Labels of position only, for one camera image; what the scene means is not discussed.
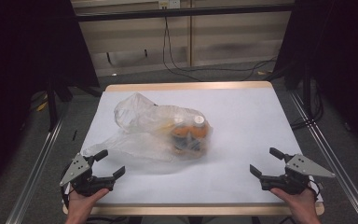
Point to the orange drink bottle white cap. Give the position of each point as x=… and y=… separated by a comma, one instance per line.
x=199, y=130
x=180, y=133

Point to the small black floor object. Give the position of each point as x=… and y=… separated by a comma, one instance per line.
x=74, y=134

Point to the black horizontal bar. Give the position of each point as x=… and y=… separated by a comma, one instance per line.
x=183, y=13

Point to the clear plastic bag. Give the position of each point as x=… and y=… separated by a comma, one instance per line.
x=136, y=118

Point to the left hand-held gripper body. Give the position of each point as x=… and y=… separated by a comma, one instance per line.
x=76, y=169

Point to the metal floor rail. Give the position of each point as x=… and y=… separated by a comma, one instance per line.
x=338, y=168
x=34, y=177

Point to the person's left hand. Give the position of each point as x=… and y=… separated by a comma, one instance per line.
x=82, y=203

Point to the black curtain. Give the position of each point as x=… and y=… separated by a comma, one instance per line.
x=18, y=77
x=345, y=62

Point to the white table cover sheet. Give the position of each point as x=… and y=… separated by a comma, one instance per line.
x=245, y=124

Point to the black metal stand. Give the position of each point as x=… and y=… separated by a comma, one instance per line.
x=306, y=93
x=52, y=105

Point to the white wall power outlet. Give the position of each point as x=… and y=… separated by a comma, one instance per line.
x=169, y=3

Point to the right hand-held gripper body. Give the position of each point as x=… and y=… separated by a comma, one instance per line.
x=304, y=165

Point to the wooden table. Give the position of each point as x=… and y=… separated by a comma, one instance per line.
x=186, y=85

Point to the person's right hand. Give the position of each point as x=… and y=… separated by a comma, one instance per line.
x=300, y=205

